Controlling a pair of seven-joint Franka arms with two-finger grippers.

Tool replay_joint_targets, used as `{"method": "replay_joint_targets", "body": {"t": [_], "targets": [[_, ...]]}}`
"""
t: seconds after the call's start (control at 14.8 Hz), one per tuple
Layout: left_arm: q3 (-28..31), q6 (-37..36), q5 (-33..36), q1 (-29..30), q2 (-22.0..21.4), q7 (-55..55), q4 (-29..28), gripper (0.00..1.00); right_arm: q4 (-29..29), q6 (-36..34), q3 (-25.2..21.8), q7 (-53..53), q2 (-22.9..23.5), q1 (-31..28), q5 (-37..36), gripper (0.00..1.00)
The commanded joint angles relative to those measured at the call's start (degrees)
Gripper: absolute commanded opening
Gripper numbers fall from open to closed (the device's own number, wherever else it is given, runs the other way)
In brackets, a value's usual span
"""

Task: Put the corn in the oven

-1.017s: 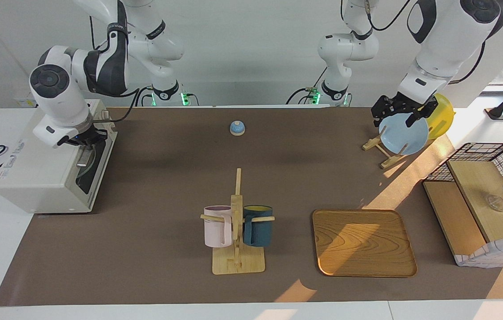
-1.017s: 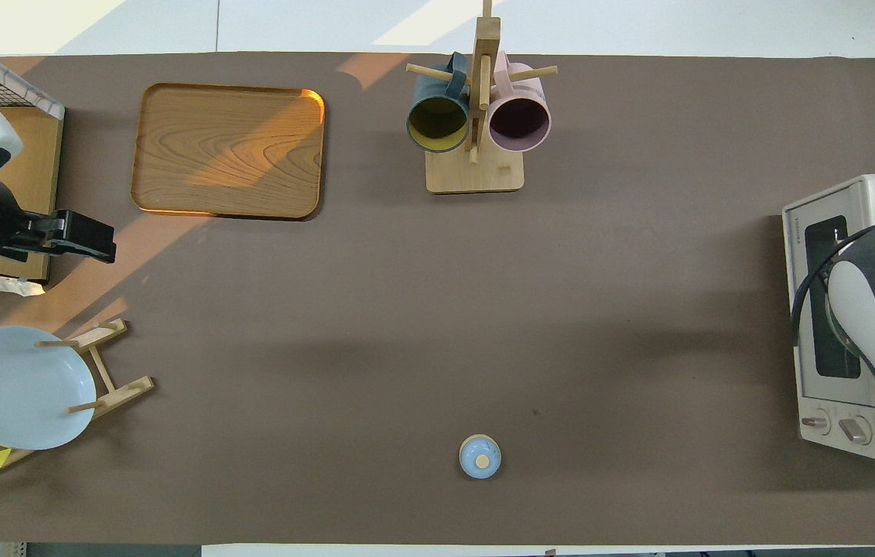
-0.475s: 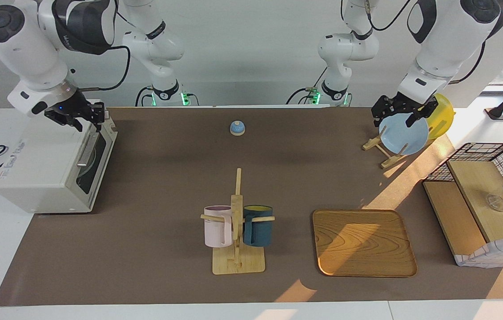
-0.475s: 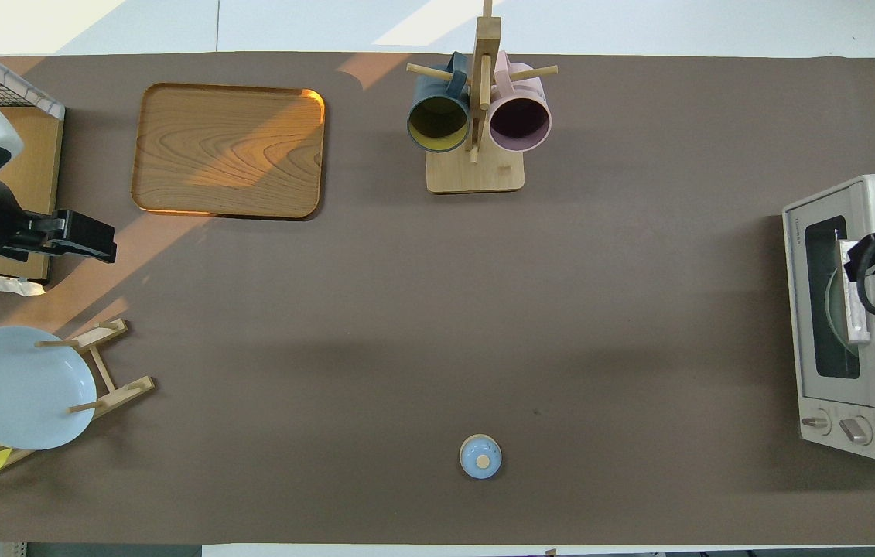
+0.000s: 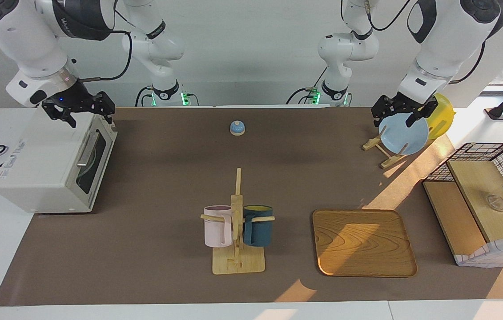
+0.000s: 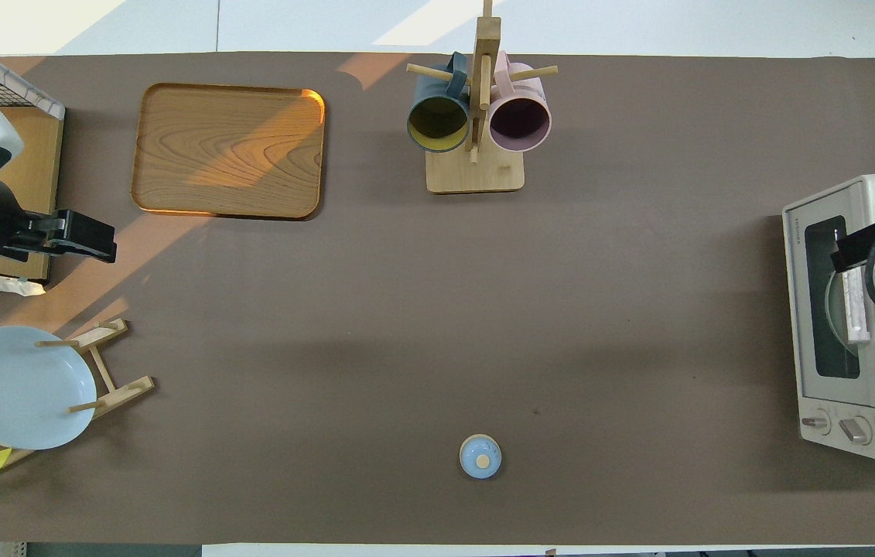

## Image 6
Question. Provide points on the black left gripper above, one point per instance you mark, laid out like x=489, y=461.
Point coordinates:
x=31, y=236

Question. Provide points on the pale green plate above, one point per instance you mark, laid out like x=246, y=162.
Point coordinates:
x=838, y=317

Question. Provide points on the wooden plate rack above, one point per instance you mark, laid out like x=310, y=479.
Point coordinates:
x=124, y=391

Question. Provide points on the light blue plate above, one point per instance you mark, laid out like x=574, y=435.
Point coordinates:
x=19, y=387

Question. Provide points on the wooden serving tray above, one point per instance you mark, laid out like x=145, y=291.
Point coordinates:
x=228, y=151

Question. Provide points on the brown table mat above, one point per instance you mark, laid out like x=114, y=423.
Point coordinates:
x=329, y=348

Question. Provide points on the pink mug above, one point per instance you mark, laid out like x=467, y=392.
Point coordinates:
x=518, y=124

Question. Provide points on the dark blue mug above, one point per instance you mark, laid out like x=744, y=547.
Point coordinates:
x=437, y=124

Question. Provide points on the wooden mug rack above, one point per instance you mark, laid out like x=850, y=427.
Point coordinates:
x=476, y=174

